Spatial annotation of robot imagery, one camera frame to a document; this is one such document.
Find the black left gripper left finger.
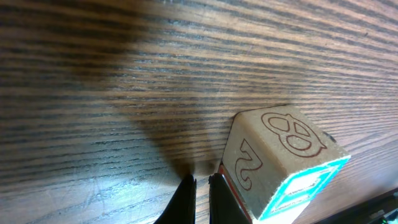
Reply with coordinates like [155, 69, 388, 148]
[154, 174, 197, 224]

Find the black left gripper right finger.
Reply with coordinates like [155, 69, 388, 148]
[209, 173, 249, 224]

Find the blue letter block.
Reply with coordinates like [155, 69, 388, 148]
[218, 105, 351, 223]

